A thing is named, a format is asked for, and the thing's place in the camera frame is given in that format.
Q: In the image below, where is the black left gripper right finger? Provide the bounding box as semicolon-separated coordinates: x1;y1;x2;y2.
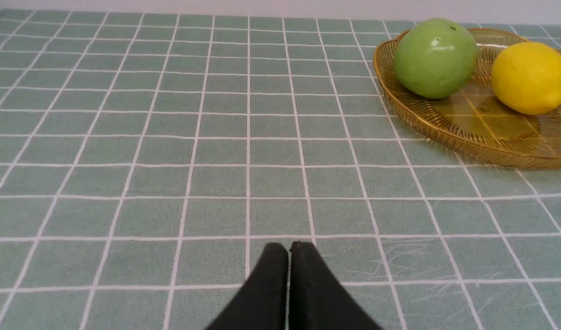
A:
289;242;382;330

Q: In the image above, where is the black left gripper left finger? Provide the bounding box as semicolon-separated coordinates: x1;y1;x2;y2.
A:
207;242;289;330

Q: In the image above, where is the amber glass fruit plate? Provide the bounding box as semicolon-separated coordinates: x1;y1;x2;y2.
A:
373;28;561;169

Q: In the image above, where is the green checkered tablecloth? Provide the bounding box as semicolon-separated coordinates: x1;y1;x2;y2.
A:
0;9;561;330

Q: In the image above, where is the green apple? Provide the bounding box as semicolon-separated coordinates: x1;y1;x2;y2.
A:
394;17;479;99

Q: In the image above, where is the yellow lemon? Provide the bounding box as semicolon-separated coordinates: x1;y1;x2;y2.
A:
490;42;561;116

